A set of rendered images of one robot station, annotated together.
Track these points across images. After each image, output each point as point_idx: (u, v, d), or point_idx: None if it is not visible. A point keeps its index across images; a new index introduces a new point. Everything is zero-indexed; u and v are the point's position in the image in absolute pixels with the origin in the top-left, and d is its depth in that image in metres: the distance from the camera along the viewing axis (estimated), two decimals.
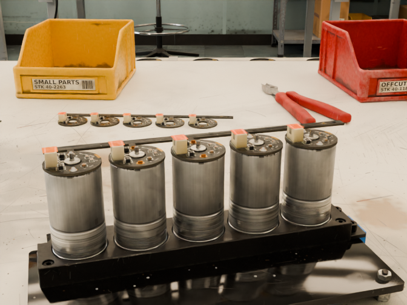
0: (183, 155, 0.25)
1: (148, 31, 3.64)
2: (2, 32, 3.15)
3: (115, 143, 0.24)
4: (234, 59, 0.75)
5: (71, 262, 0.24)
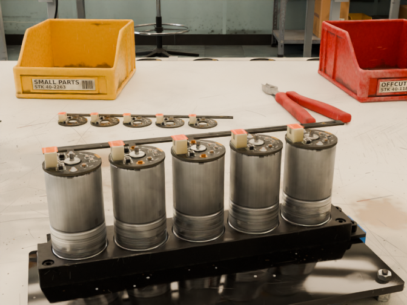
0: (183, 155, 0.25)
1: (148, 31, 3.64)
2: (2, 32, 3.15)
3: (115, 143, 0.24)
4: (234, 59, 0.75)
5: (71, 262, 0.24)
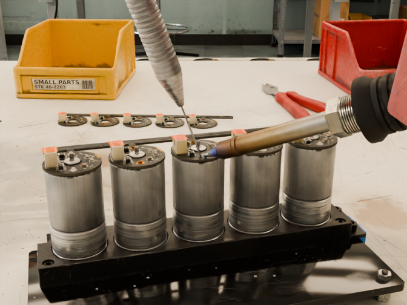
0: (183, 155, 0.25)
1: None
2: (2, 32, 3.15)
3: (115, 143, 0.24)
4: (234, 59, 0.75)
5: (71, 262, 0.24)
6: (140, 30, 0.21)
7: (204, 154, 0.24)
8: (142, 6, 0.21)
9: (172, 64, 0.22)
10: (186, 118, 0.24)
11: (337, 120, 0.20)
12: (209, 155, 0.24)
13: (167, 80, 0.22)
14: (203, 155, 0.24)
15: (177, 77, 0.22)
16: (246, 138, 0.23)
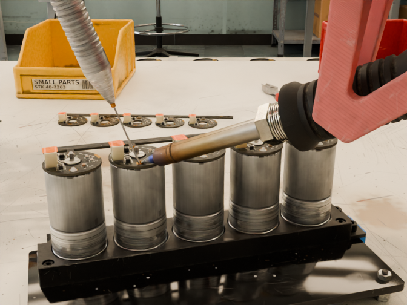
0: None
1: (148, 31, 3.64)
2: (2, 32, 3.15)
3: (115, 143, 0.24)
4: (234, 59, 0.75)
5: (71, 262, 0.24)
6: (62, 23, 0.20)
7: (142, 161, 0.24)
8: None
9: (99, 59, 0.21)
10: (122, 124, 0.23)
11: (266, 127, 0.20)
12: (147, 161, 0.23)
13: (94, 76, 0.21)
14: (142, 161, 0.24)
15: (105, 72, 0.21)
16: (180, 145, 0.22)
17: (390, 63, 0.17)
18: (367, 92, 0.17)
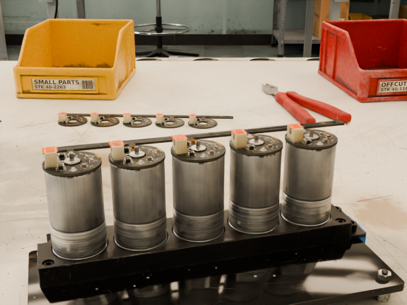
0: (183, 155, 0.25)
1: (148, 31, 3.64)
2: (2, 32, 3.15)
3: (115, 143, 0.24)
4: (234, 59, 0.75)
5: (71, 262, 0.24)
6: None
7: None
8: None
9: None
10: None
11: None
12: None
13: None
14: None
15: None
16: None
17: None
18: None
